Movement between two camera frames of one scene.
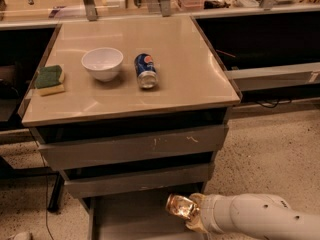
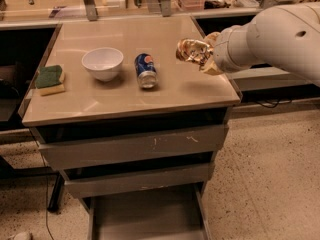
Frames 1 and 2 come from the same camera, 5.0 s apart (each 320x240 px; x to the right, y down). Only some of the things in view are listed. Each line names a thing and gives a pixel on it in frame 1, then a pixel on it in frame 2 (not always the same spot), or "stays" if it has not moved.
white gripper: x=207 y=211 to x=222 y=54
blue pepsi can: x=146 y=72 stays
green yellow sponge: x=49 y=80 stays
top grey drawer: x=82 y=154 stays
